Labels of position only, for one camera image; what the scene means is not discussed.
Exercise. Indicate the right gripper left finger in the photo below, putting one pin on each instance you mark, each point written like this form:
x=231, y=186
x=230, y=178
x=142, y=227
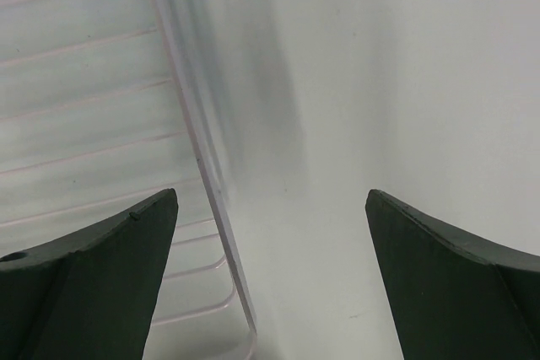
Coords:
x=90, y=294

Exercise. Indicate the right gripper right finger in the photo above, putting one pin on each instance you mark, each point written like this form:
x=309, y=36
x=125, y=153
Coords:
x=453, y=294

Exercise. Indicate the clear wire dish rack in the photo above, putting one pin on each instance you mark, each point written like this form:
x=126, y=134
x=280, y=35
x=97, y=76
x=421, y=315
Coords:
x=101, y=107

